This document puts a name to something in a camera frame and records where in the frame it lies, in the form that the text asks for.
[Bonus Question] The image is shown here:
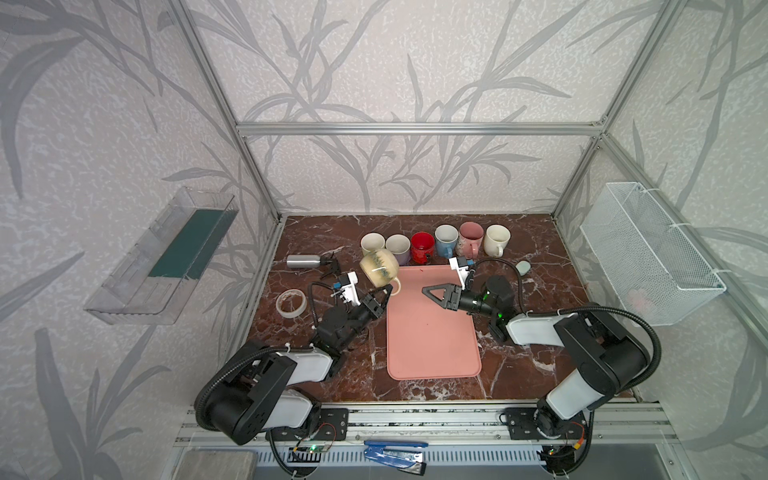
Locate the beige teapot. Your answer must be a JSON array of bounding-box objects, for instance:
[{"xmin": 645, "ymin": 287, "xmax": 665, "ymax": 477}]
[{"xmin": 359, "ymin": 249, "xmax": 402, "ymax": 296}]

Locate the pink plastic tray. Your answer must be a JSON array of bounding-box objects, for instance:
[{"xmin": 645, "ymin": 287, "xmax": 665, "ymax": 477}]
[{"xmin": 386, "ymin": 265, "xmax": 481, "ymax": 381}]

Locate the green mug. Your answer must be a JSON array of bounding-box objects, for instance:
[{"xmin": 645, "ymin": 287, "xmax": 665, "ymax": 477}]
[{"xmin": 360, "ymin": 232, "xmax": 386, "ymax": 256}]

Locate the red mug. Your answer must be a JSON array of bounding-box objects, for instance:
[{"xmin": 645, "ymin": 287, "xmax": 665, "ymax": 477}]
[{"xmin": 410, "ymin": 232, "xmax": 435, "ymax": 265}]

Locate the purple mug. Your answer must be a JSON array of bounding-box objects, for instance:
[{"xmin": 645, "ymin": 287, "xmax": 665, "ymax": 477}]
[{"xmin": 385, "ymin": 234, "xmax": 411, "ymax": 266}]

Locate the blue mug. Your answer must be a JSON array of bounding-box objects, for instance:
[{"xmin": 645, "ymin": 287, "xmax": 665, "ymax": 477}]
[{"xmin": 434, "ymin": 224, "xmax": 459, "ymax": 259}]

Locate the white mug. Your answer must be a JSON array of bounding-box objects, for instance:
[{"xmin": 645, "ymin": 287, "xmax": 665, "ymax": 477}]
[{"xmin": 483, "ymin": 225, "xmax": 511, "ymax": 258}]

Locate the pink mug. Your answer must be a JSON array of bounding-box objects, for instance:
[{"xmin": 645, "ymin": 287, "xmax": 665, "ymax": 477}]
[{"xmin": 455, "ymin": 221, "xmax": 484, "ymax": 260}]

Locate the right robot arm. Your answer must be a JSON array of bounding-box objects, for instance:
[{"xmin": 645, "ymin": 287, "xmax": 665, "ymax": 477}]
[{"xmin": 422, "ymin": 275, "xmax": 662, "ymax": 437}]

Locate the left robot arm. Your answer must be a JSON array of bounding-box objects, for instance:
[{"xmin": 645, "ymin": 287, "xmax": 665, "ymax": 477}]
[{"xmin": 193, "ymin": 284, "xmax": 398, "ymax": 445}]

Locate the clear tape roll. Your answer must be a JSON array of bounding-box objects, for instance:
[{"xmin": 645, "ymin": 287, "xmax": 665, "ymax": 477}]
[{"xmin": 275, "ymin": 289, "xmax": 308, "ymax": 319}]

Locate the silver metal cylinder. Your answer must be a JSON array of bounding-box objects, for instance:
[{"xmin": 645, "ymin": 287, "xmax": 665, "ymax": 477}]
[{"xmin": 286, "ymin": 254, "xmax": 322, "ymax": 269}]

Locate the green circuit board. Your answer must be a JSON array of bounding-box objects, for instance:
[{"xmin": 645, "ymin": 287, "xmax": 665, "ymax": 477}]
[{"xmin": 291, "ymin": 442, "xmax": 333, "ymax": 455}]

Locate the pink object in basket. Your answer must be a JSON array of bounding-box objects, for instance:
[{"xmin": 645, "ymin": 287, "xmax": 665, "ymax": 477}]
[{"xmin": 626, "ymin": 289, "xmax": 656, "ymax": 317}]

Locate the blue stapler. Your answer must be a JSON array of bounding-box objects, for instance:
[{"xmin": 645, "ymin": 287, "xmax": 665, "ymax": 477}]
[{"xmin": 364, "ymin": 440, "xmax": 428, "ymax": 476}]

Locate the grey foam block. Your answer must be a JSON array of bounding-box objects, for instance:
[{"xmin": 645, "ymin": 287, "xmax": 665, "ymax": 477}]
[{"xmin": 172, "ymin": 449, "xmax": 257, "ymax": 480}]

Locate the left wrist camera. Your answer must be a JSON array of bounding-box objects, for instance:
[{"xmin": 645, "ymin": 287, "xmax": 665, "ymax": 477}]
[{"xmin": 332, "ymin": 271, "xmax": 360, "ymax": 306}]

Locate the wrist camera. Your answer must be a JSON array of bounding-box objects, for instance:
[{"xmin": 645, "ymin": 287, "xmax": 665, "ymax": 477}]
[
  {"xmin": 332, "ymin": 271, "xmax": 360, "ymax": 306},
  {"xmin": 449, "ymin": 256, "xmax": 475, "ymax": 290}
]

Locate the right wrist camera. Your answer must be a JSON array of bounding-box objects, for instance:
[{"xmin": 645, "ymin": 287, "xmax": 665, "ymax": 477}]
[{"xmin": 449, "ymin": 256, "xmax": 475, "ymax": 290}]

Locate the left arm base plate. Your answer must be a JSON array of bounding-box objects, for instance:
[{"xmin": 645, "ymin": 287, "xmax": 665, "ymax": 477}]
[{"xmin": 271, "ymin": 408, "xmax": 350, "ymax": 442}]

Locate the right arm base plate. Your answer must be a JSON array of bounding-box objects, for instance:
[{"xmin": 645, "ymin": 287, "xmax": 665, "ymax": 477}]
[{"xmin": 500, "ymin": 406, "xmax": 587, "ymax": 441}]

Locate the white wire basket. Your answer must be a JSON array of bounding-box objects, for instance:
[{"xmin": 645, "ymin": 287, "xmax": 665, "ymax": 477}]
[{"xmin": 581, "ymin": 182, "xmax": 727, "ymax": 326}]

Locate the clear plastic wall shelf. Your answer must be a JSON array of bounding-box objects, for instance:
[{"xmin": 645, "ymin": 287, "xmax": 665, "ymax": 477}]
[{"xmin": 84, "ymin": 187, "xmax": 239, "ymax": 325}]

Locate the aluminium mounting rail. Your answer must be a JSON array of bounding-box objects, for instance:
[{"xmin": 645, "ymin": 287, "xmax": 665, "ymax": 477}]
[{"xmin": 173, "ymin": 401, "xmax": 680, "ymax": 449}]

